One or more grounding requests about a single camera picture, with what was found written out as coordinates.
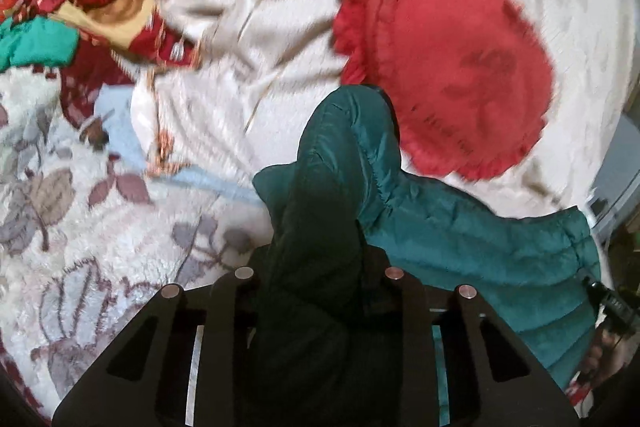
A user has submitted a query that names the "person's right hand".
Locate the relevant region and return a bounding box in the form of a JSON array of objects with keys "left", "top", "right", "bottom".
[{"left": 582, "top": 332, "right": 637, "bottom": 393}]

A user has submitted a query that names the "red ruffled pillow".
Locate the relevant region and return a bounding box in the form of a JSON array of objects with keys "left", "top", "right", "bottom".
[{"left": 332, "top": 0, "right": 556, "bottom": 180}]

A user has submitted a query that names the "floral fleece blanket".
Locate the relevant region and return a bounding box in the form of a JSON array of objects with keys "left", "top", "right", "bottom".
[{"left": 0, "top": 67, "right": 281, "bottom": 413}]

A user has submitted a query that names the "light blue cloth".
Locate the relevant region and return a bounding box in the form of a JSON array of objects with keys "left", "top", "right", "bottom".
[{"left": 92, "top": 84, "right": 266, "bottom": 208}]

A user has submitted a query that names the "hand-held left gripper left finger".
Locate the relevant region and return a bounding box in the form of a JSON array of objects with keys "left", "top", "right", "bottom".
[{"left": 51, "top": 264, "right": 266, "bottom": 427}]

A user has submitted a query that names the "cream embroidered bedspread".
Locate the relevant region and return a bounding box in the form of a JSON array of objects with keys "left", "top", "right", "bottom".
[{"left": 130, "top": 0, "right": 636, "bottom": 218}]

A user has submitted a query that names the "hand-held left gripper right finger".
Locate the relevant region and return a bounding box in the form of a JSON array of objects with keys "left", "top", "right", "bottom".
[{"left": 355, "top": 222, "right": 581, "bottom": 427}]

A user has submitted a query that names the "teal puffer jacket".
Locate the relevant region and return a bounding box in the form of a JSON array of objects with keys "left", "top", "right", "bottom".
[{"left": 250, "top": 84, "right": 603, "bottom": 427}]

